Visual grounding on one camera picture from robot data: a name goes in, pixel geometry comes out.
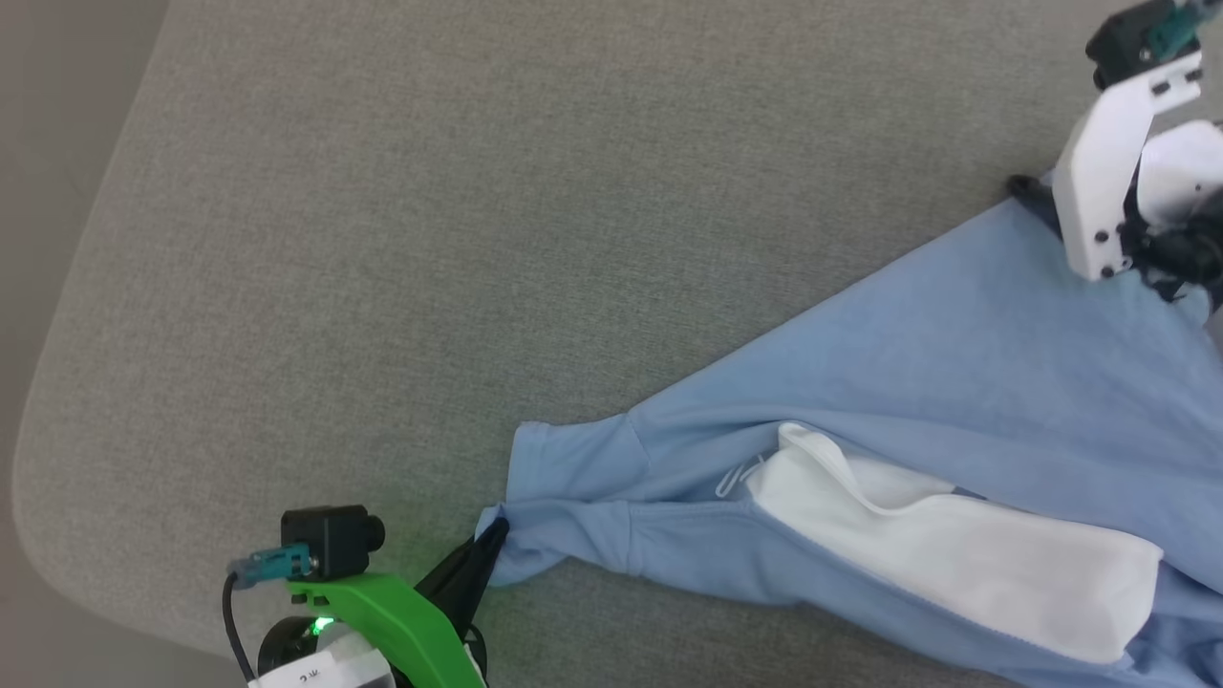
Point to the light blue and white garment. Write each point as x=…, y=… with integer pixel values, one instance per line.
x=955, y=382

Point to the white paper label tag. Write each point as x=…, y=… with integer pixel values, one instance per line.
x=315, y=674

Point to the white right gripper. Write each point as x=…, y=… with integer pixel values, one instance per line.
x=1099, y=191

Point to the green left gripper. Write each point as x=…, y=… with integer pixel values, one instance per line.
x=401, y=621

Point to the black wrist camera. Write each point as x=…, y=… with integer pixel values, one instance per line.
x=1123, y=48
x=330, y=540

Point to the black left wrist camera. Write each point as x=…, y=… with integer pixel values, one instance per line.
x=330, y=540

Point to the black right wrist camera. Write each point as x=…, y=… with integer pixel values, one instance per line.
x=1123, y=48

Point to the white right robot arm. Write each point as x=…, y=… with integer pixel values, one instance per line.
x=1185, y=162

